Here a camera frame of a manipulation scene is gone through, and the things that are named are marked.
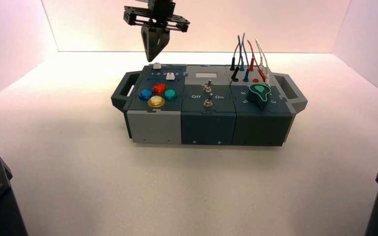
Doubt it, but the green dome push button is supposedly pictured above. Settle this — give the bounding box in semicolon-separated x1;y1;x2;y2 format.
162;89;178;102

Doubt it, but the green pointer rotary knob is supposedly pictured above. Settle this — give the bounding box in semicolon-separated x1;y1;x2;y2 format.
246;84;272;110

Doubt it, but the dark teal control box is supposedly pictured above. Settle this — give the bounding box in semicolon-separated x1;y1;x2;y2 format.
110;63;308;147

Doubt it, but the red jumper cable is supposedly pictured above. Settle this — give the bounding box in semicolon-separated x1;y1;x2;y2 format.
247;39;267;83

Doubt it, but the black jumper cable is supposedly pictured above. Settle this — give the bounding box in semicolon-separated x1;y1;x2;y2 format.
229;35;242;83

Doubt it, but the blue dome push button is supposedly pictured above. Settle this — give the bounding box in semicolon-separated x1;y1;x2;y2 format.
138;89;154;101

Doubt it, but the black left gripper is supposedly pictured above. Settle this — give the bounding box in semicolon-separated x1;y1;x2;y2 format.
123;0;190;63

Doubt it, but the blue jumper cable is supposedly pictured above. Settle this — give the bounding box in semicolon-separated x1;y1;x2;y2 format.
239;32;250;83

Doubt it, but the yellow dome push button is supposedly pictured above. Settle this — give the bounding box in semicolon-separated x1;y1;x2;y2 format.
147;95;166;109

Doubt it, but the white jumper cable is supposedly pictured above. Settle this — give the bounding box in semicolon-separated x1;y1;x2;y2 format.
254;39;271;87

